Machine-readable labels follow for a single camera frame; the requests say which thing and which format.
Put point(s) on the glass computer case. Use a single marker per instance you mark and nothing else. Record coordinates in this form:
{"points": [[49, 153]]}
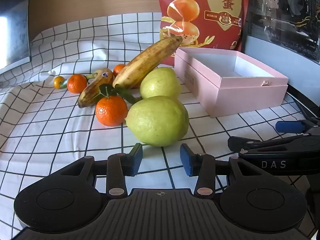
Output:
{"points": [[282, 17]]}

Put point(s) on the large spotted banana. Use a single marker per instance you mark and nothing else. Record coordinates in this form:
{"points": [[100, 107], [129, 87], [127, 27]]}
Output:
{"points": [[142, 65]]}

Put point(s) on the white checkered cloth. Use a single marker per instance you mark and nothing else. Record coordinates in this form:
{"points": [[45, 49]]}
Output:
{"points": [[50, 130]]}

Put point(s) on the pink cardboard box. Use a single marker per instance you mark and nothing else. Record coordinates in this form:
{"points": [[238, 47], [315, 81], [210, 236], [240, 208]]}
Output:
{"points": [[225, 97]]}

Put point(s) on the green pear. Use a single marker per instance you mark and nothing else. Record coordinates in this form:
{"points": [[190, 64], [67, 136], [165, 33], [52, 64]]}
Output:
{"points": [[157, 120], [160, 82]]}

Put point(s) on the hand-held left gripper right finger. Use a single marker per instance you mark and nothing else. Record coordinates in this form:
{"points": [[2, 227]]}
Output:
{"points": [[186, 160]]}

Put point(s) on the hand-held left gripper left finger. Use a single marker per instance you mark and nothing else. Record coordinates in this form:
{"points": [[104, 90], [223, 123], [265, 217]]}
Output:
{"points": [[136, 158]]}

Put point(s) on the small tangerine with leaf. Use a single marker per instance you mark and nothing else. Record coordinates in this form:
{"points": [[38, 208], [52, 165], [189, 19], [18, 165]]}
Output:
{"points": [[58, 82]]}

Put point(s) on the dark screen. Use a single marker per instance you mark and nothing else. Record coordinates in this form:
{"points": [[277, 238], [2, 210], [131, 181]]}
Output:
{"points": [[15, 17]]}

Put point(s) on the tangerine with green leaves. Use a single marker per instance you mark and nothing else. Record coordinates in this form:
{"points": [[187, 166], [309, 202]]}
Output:
{"points": [[111, 111]]}

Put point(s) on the red snack bag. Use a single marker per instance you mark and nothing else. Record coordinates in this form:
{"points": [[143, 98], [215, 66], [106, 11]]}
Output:
{"points": [[215, 17]]}

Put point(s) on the orange tangerine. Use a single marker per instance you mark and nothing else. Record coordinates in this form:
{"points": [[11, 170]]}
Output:
{"points": [[77, 83], [118, 70]]}

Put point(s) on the small banana with sticker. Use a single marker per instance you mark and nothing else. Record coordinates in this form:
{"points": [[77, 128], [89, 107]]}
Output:
{"points": [[92, 90]]}

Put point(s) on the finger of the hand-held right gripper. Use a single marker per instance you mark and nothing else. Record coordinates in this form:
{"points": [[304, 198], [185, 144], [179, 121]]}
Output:
{"points": [[287, 126], [262, 143]]}

